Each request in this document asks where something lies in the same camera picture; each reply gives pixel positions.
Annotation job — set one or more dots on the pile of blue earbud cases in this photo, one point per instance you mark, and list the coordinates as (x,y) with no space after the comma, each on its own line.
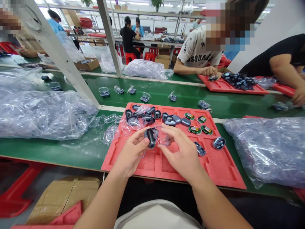
(152,115)

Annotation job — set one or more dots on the round green circuit board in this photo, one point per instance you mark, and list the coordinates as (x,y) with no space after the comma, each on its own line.
(206,129)
(189,116)
(194,130)
(202,119)

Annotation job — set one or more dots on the heap of clear plastic covers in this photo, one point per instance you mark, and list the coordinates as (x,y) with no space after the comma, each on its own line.
(104,119)

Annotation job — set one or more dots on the heap of dark blue cases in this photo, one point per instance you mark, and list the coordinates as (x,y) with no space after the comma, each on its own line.
(239,81)

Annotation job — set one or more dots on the clear bag of parts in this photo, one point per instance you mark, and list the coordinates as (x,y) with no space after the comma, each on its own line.
(145,69)
(108,63)

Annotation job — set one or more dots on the taped cardboard box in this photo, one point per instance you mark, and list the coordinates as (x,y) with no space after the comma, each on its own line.
(62,198)

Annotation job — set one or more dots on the blue case half shell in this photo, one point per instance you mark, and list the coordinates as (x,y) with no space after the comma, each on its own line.
(199,148)

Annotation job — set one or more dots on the clear plastic case cover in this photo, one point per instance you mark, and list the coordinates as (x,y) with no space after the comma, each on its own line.
(162,136)

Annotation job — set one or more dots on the loose clear plastic cover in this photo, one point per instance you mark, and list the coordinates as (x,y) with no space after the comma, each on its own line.
(132,125)
(110,134)

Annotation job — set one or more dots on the open cardboard box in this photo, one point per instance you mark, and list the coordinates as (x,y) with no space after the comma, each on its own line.
(163,60)
(87,64)

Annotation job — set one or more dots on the white metal frame post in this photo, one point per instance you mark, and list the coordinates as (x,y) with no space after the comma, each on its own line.
(110,35)
(59,50)

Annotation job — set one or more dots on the person's right hand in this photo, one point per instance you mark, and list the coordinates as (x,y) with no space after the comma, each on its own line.
(183,157)

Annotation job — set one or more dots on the large red foam tray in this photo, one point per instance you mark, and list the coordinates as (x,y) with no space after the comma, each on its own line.
(214,167)

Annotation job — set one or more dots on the red plastic stool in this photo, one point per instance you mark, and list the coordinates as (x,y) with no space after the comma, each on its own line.
(150,56)
(176,51)
(130,57)
(14,193)

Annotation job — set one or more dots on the open blue earbud case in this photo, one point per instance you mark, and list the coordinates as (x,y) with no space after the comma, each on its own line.
(219,143)

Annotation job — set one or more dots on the person's left hand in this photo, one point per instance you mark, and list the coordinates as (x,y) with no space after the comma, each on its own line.
(129,157)

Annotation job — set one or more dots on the large clear plastic bag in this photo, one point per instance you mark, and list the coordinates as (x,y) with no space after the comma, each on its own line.
(269,148)
(43,114)

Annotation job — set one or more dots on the person's body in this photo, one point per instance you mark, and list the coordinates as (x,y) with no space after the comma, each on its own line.
(157,214)

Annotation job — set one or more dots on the dark blue earbud case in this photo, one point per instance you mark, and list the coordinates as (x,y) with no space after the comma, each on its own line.
(150,138)

